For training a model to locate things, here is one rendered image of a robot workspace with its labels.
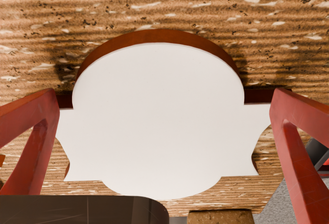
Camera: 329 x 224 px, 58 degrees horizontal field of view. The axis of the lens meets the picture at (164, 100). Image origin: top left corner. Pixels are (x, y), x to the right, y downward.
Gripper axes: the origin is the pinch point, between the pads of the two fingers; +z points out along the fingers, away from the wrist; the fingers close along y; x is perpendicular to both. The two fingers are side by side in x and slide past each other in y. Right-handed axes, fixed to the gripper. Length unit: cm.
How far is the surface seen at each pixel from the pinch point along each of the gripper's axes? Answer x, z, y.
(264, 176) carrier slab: 9.6, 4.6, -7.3
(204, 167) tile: 6.4, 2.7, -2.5
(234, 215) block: 16.0, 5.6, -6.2
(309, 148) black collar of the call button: 8.3, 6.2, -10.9
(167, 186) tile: 8.9, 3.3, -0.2
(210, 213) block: 16.0, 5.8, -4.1
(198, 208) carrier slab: 15.5, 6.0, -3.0
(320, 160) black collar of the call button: 8.0, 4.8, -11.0
